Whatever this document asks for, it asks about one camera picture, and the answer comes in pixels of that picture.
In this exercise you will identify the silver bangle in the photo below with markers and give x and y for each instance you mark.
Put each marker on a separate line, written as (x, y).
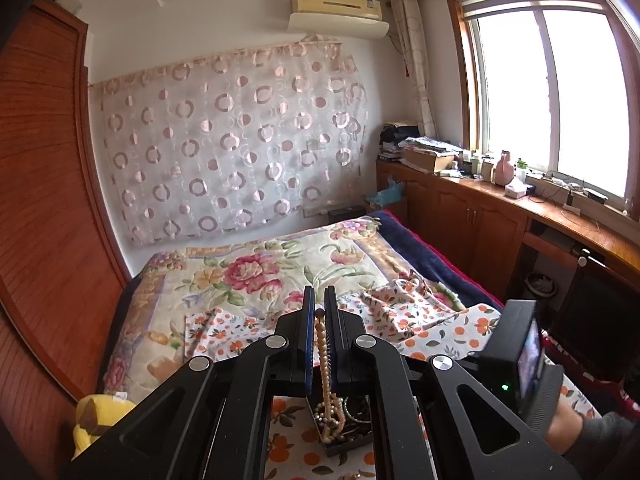
(357, 409)

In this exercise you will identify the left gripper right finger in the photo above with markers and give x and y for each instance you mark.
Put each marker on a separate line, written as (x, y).
(339, 341)

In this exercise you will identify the window with wooden frame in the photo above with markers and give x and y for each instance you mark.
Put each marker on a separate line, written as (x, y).
(555, 83)

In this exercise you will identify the black jewelry box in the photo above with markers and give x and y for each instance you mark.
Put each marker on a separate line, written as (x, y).
(337, 439)

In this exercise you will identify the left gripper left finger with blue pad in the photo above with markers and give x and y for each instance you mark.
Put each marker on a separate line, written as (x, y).
(304, 344)

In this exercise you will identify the orange print bed sheet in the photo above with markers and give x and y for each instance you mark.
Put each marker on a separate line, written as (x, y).
(418, 317)

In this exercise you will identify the yellow plush toy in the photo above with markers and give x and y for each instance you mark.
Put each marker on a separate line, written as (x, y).
(96, 414)

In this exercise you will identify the wooden side cabinet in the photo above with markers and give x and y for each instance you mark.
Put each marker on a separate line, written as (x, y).
(481, 233)

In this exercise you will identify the wall air conditioner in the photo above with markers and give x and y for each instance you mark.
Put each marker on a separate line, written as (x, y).
(340, 18)

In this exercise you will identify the pink vase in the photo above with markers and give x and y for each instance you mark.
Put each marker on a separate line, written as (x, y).
(504, 170)

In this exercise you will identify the cardboard box on cabinet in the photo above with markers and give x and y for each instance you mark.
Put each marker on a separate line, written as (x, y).
(429, 162)

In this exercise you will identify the side window curtain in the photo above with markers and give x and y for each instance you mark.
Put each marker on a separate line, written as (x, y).
(409, 25)

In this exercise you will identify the wooden wardrobe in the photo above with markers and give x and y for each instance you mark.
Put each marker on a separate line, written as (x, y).
(60, 278)

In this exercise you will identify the pink circle pattern curtain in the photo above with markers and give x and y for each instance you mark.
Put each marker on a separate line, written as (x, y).
(232, 141)

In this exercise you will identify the floral quilt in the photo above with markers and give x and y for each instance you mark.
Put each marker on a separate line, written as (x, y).
(217, 300)

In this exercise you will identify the teal cloth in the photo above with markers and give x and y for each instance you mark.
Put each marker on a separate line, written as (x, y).
(392, 194)

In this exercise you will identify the dark blue blanket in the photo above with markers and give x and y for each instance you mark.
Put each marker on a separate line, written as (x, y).
(430, 263)

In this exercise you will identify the person's right hand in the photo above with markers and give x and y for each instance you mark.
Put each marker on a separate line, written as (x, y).
(565, 428)

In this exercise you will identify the clutter pile on cabinet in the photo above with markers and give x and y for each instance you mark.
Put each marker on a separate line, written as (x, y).
(398, 136)

